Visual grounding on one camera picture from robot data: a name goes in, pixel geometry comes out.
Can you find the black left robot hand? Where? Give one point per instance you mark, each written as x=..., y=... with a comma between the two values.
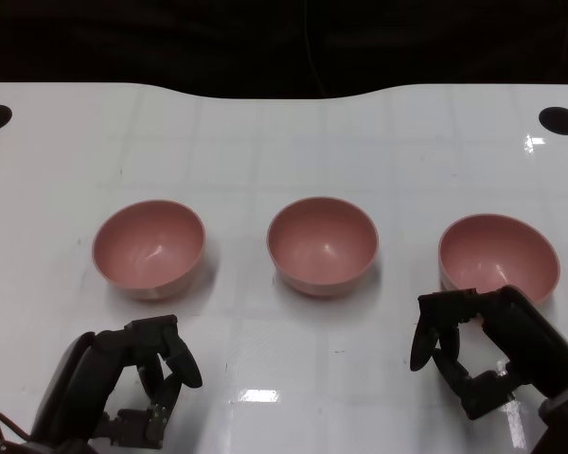
x=85, y=378

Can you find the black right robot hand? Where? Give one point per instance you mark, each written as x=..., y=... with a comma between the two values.
x=525, y=336

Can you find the pink plastic bowl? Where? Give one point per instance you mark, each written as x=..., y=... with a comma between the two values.
x=497, y=255
x=147, y=246
x=322, y=246

